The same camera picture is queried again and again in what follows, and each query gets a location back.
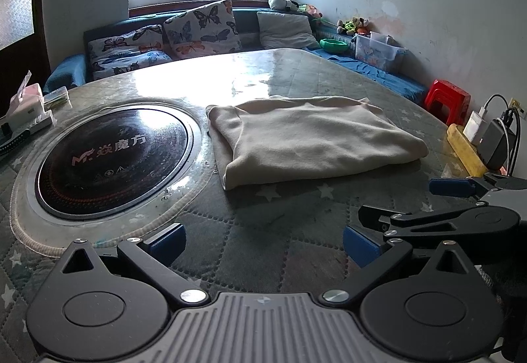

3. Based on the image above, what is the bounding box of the plain grey pillow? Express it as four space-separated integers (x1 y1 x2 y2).
256 11 322 51

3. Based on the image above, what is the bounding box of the wall socket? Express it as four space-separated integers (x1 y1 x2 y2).
508 97 527 119

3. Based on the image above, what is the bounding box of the cream garment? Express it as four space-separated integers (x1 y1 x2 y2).
205 95 430 192

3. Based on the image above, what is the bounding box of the clear plastic storage box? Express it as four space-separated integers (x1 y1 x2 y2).
353 31 408 74

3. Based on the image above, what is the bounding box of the white charger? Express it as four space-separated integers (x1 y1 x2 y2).
463 110 493 146

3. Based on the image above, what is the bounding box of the blue sofa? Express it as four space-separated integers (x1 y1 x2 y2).
43 7 429 105

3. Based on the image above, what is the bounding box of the small clear box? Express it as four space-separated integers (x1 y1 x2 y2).
43 86 69 108

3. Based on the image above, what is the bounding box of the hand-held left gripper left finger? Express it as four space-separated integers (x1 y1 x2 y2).
61 222 209 306

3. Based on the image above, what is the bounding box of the red plastic stool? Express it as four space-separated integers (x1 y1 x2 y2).
424 79 472 126

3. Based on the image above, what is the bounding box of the yellow power strip with chargers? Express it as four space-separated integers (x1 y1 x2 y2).
447 123 489 179

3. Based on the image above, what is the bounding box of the pink tissue pack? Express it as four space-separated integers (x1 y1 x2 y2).
9 70 44 113

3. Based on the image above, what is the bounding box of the green pink plush toy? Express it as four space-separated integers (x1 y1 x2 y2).
298 3 324 19

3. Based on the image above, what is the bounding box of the green plastic bowl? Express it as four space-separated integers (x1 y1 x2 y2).
319 38 351 55

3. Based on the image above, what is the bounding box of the black adapter cable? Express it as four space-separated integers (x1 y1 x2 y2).
499 107 522 175

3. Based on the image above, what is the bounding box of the black round induction cooktop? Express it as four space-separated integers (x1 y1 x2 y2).
25 99 206 224

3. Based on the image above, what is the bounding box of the orange green plush toy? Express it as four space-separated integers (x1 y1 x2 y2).
352 16 372 37

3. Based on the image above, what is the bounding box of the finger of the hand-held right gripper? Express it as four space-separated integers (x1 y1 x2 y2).
428 172 510 202
357 204 475 243

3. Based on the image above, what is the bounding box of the grey power adapter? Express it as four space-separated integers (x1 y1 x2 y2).
479 118 518 170

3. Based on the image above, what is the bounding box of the butterfly print pillow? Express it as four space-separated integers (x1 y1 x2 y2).
163 0 243 62
86 24 174 81

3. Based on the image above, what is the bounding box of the panda plush toy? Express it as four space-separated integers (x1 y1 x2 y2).
267 0 304 13

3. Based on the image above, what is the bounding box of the white flat box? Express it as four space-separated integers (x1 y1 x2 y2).
0 97 57 138

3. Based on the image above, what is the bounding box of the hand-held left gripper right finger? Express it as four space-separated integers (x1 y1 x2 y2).
319 224 470 305

